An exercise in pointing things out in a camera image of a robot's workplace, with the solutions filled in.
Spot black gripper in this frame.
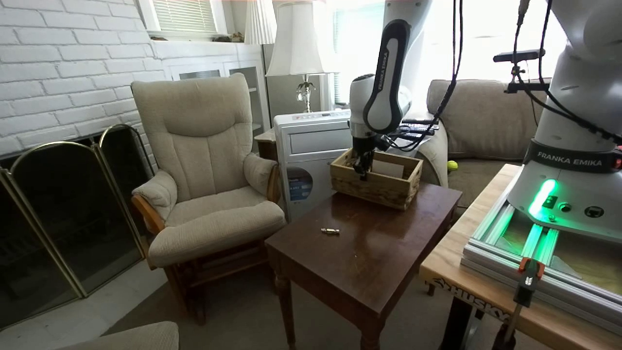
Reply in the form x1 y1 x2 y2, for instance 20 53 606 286
349 131 378 179

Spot woven wicker basket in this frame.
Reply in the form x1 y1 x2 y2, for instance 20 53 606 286
328 148 425 212

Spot black Sony remote control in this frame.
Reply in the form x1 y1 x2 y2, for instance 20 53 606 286
390 131 435 146

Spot white portable air cooler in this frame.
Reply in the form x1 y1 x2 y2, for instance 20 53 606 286
271 107 355 224

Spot dark wooden side table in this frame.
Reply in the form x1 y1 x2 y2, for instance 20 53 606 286
262 181 464 350

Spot small lamp table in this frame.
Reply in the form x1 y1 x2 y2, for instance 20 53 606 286
252 127 281 164

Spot grey beige sofa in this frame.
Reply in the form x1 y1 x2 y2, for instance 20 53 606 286
380 78 551 210

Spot beige glider armchair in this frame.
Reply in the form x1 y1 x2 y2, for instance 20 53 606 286
129 70 287 327

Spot pleated white lamp shade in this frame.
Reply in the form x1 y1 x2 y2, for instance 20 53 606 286
240 0 279 47

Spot black orange bar clamp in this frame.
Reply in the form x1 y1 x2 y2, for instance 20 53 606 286
491 255 547 350

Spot brass framed fireplace screen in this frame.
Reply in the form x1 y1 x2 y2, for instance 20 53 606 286
0 121 157 331

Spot black workbench leg frame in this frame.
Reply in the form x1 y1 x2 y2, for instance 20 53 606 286
438 296 475 350

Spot black camera on stand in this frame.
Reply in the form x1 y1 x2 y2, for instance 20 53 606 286
491 47 553 96

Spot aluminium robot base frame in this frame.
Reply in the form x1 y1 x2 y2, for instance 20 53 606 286
458 193 622 329

